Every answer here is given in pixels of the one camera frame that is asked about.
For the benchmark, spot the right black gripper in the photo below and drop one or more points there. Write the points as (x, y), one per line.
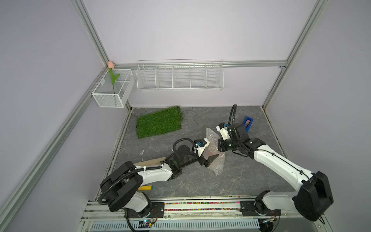
(220, 145)

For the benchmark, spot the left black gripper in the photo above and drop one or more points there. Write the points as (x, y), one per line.
(206, 163)

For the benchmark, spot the clear bubble wrap sheet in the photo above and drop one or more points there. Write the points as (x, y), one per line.
(217, 165)

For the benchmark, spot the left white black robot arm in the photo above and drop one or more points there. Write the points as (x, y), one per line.
(120, 190)

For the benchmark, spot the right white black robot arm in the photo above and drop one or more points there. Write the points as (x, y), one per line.
(312, 194)

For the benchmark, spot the blue tape dispenser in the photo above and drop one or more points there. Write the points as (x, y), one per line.
(247, 123)

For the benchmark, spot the cream work glove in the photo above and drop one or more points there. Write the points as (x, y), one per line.
(152, 162)

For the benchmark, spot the green artificial grass mat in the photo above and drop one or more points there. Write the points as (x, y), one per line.
(159, 122)

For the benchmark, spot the artificial pink tulip flower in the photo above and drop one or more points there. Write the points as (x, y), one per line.
(114, 76)

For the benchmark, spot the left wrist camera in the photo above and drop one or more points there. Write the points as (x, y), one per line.
(200, 146)

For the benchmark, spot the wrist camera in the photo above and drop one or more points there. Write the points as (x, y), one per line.
(200, 146)
(222, 128)

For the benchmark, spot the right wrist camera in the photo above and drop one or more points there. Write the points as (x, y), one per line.
(222, 128)

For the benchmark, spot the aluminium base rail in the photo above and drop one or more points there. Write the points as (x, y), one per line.
(212, 207)

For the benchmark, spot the yellow blue handled tool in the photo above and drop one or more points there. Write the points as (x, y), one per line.
(145, 188)

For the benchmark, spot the white wire wall shelf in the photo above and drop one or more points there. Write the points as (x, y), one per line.
(187, 74)

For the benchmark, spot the white mesh wall basket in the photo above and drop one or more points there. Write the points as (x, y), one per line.
(103, 92)

